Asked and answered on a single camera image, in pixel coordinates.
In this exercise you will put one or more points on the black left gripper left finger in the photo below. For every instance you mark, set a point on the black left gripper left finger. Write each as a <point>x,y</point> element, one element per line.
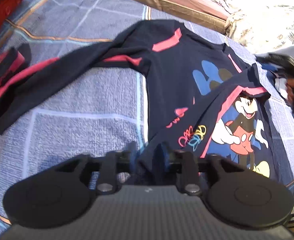
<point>64,192</point>

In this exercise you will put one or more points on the blue plaid bed sheet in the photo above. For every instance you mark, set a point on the blue plaid bed sheet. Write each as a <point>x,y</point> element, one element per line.
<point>101,111</point>

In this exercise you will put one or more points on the grey white clothes pile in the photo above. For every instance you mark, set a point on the grey white clothes pile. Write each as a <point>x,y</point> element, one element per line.
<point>280,83</point>

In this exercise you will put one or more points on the navy pink Mickey shirt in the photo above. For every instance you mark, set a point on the navy pink Mickey shirt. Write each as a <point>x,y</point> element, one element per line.
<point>201,97</point>

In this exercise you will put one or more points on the floral beige blanket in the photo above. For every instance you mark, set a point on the floral beige blanket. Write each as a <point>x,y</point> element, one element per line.
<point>259,28</point>

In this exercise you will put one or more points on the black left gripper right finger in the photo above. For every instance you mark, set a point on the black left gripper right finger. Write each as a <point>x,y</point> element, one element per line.
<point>232,193</point>

